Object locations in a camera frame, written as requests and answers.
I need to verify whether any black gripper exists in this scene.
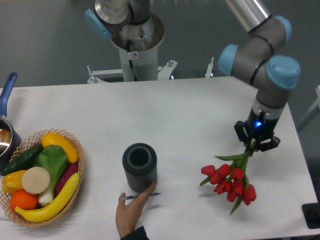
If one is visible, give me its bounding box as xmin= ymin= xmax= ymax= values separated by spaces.
xmin=234 ymin=109 xmax=280 ymax=152

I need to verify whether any yellow squash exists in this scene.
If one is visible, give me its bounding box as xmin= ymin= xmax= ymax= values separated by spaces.
xmin=41 ymin=132 xmax=79 ymax=164

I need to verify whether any yellow banana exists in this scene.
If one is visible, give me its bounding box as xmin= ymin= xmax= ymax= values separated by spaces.
xmin=15 ymin=172 xmax=80 ymax=223

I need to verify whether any grey pen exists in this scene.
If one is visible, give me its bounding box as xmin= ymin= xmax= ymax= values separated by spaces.
xmin=122 ymin=192 xmax=161 ymax=201

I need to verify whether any purple eggplant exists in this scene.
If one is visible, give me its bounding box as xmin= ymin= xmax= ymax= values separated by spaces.
xmin=54 ymin=163 xmax=78 ymax=196

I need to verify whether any yellow bell pepper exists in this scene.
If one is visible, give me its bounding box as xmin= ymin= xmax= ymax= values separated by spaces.
xmin=1 ymin=170 xmax=26 ymax=195

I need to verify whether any woven wicker basket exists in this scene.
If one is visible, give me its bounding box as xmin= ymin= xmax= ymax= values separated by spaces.
xmin=0 ymin=129 xmax=85 ymax=228

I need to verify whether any blue-handled saucepan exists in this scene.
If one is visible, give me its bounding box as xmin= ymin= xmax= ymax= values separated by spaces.
xmin=0 ymin=72 xmax=21 ymax=171

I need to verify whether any dark green cucumber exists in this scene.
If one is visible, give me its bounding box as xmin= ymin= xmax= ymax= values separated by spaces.
xmin=0 ymin=143 xmax=44 ymax=176

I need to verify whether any red tulip bouquet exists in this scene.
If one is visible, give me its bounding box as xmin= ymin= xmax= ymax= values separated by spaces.
xmin=199 ymin=140 xmax=257 ymax=214

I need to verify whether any silver blue-capped robot arm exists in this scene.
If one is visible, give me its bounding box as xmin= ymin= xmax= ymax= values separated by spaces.
xmin=84 ymin=0 xmax=301 ymax=152

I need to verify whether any beige round disc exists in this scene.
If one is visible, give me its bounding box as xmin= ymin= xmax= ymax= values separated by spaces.
xmin=21 ymin=166 xmax=51 ymax=195

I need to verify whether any person's bare hand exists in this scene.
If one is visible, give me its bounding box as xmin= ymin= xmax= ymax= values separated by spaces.
xmin=115 ymin=182 xmax=157 ymax=239

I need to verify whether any green bok choy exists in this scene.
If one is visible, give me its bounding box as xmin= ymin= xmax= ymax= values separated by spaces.
xmin=33 ymin=145 xmax=68 ymax=206

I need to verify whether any dark grey ribbed vase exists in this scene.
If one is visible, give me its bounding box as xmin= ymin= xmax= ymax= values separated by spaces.
xmin=122 ymin=143 xmax=158 ymax=193

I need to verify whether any black device at table edge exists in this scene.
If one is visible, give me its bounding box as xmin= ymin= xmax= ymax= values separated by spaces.
xmin=301 ymin=202 xmax=320 ymax=229

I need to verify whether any dark sleeved forearm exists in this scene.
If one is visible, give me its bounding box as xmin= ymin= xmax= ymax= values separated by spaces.
xmin=120 ymin=226 xmax=149 ymax=240

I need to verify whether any orange fruit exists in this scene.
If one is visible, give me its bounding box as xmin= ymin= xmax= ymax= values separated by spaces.
xmin=10 ymin=190 xmax=38 ymax=213

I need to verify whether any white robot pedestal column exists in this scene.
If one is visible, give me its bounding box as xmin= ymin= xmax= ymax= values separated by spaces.
xmin=118 ymin=47 xmax=158 ymax=82

